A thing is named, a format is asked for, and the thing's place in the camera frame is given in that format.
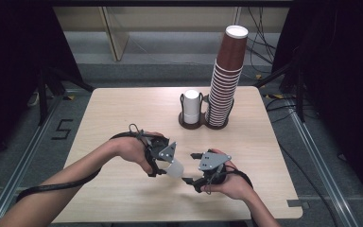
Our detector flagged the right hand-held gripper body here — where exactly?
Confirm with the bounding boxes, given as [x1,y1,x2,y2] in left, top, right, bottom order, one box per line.
[195,150,233,193]

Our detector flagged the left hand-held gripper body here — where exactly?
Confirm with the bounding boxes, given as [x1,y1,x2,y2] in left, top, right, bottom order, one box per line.
[136,130,178,177]

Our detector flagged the white paper cup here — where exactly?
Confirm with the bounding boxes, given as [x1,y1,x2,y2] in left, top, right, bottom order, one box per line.
[164,158,185,180]

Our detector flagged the black wire cup holder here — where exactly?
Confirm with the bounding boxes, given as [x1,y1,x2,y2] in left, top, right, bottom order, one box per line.
[178,92,235,131]

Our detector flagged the stack of white cups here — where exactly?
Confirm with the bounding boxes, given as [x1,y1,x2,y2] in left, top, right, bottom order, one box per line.
[182,89,201,125]

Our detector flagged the stack of brown cups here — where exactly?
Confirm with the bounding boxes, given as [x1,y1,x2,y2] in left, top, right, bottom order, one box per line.
[205,25,250,128]

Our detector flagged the person's right hand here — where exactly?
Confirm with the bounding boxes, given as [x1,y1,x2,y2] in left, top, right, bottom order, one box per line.
[201,148,255,201]

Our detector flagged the person's left hand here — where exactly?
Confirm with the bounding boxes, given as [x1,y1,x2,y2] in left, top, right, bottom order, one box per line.
[113,131,164,175]

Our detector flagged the grey tape strip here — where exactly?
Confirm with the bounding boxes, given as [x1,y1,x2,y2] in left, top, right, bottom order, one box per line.
[286,199,310,210]

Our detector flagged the black metal stand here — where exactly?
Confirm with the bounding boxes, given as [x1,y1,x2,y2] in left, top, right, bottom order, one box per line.
[37,64,95,127]
[253,58,307,124]

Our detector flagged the beige wooden panel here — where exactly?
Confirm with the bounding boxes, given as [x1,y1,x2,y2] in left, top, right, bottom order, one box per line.
[101,7,130,62]

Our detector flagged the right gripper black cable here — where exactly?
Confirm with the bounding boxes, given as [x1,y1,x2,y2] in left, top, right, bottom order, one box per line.
[207,168,259,227]

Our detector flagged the black floor cable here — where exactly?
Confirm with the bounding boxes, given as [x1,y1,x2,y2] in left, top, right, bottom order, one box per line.
[265,96,340,227]

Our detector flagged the metal floor rail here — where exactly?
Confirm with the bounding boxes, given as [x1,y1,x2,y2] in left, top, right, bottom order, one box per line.
[286,100,362,227]
[0,91,68,227]

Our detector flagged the black hanging cables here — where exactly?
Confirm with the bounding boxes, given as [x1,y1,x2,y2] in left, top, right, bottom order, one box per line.
[245,7,280,65]

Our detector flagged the white metal post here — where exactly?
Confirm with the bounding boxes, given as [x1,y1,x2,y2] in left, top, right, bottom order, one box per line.
[232,7,242,26]

